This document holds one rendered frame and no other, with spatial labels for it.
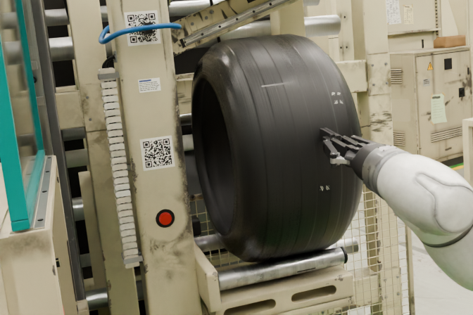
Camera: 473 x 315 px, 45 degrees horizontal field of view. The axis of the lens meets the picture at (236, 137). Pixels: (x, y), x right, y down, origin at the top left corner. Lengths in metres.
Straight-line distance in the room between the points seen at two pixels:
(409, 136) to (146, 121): 4.89
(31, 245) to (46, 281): 0.05
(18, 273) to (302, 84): 0.79
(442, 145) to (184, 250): 5.08
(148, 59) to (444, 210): 0.75
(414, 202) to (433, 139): 5.28
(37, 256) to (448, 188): 0.56
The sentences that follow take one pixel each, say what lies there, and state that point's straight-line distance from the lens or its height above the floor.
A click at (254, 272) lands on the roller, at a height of 0.91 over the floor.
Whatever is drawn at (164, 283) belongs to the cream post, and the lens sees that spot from 1.43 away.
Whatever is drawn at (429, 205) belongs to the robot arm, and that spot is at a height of 1.19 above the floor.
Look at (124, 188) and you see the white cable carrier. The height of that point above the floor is 1.15.
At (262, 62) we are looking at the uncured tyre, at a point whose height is 1.41.
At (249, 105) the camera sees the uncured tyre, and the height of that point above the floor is 1.32.
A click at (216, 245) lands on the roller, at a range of 1.65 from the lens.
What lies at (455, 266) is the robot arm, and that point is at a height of 1.06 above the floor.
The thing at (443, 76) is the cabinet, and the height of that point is 0.96.
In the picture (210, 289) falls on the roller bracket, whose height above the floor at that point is 0.91.
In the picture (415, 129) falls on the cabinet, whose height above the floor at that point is 0.47.
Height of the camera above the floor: 1.44
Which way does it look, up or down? 9 degrees down
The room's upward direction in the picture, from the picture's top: 6 degrees counter-clockwise
